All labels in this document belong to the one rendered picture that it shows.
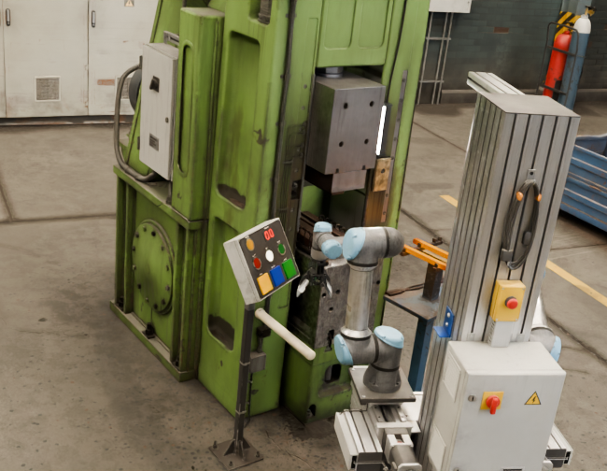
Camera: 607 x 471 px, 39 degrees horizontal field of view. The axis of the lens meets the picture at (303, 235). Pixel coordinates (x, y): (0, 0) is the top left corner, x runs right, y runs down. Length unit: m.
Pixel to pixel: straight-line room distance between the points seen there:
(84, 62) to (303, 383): 5.36
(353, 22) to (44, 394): 2.45
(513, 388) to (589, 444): 2.08
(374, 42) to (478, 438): 1.98
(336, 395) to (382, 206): 1.01
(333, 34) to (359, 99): 0.31
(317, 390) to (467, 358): 1.71
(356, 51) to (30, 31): 5.29
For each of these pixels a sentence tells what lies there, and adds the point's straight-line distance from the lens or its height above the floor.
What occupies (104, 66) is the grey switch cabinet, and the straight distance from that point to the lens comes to 9.12.
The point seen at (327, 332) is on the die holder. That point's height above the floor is 0.55.
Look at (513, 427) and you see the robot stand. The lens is 3.01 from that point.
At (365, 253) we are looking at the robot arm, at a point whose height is 1.39.
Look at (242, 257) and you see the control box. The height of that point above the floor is 1.13.
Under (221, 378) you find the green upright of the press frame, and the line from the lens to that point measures 4.61.
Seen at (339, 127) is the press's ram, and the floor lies 1.59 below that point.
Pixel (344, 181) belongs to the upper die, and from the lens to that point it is 4.07.
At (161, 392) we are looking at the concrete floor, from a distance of 4.76.
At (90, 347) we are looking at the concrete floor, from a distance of 5.16.
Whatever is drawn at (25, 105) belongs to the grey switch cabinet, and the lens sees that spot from 9.07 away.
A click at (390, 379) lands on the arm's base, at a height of 0.87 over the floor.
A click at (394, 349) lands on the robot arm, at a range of 3.33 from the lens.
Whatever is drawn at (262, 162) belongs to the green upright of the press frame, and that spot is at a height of 1.41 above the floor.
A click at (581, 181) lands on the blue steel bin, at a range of 7.86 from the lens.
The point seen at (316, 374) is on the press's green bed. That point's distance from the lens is 4.43.
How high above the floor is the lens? 2.64
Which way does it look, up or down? 23 degrees down
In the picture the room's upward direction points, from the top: 6 degrees clockwise
